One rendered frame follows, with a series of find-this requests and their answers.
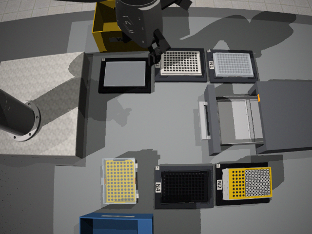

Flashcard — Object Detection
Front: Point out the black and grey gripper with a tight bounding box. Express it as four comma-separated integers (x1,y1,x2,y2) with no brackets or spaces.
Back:
114,0,171,67

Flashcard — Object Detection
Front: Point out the yellow open-top bin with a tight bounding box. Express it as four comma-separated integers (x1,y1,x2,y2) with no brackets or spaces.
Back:
92,0,149,53

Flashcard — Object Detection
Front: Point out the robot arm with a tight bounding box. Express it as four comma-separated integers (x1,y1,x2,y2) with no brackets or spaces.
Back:
0,0,192,142

